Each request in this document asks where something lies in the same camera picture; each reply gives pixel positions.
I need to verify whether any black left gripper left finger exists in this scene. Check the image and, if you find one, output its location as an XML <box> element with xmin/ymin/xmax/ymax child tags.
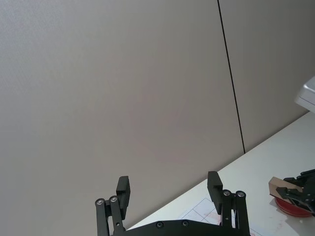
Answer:
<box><xmin>94</xmin><ymin>176</ymin><xmax>131</xmax><ymax>236</ymax></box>

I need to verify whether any white box-shaped appliance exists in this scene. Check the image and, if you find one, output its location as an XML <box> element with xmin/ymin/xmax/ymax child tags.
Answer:
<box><xmin>294</xmin><ymin>75</ymin><xmax>315</xmax><ymax>107</ymax></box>

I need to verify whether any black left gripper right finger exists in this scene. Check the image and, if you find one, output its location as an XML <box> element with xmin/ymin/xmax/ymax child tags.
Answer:
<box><xmin>207</xmin><ymin>171</ymin><xmax>250</xmax><ymax>236</ymax></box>

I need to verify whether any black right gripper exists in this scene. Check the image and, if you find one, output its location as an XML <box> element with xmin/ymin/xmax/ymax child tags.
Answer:
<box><xmin>275</xmin><ymin>168</ymin><xmax>315</xmax><ymax>217</ymax></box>

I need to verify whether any red round plate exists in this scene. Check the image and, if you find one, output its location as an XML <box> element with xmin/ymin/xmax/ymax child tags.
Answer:
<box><xmin>274</xmin><ymin>196</ymin><xmax>314</xmax><ymax>217</ymax></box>

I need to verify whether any white grid-lined paper sheet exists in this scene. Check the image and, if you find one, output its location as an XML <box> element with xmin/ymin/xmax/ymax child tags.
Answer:
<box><xmin>180</xmin><ymin>196</ymin><xmax>262</xmax><ymax>236</ymax></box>

